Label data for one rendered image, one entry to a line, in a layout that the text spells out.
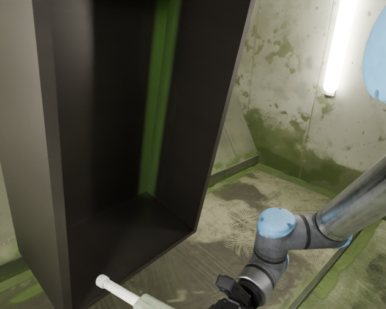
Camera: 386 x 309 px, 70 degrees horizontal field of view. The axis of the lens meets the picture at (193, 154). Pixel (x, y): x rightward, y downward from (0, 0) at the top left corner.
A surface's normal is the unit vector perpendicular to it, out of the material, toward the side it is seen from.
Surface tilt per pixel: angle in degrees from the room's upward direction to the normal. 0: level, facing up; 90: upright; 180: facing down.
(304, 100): 90
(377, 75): 84
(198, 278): 0
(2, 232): 57
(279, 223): 6
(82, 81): 102
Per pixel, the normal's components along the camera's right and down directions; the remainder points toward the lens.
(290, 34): -0.73, 0.25
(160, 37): 0.73, 0.46
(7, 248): 0.58, -0.25
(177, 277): 0.03, -0.92
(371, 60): -0.99, -0.11
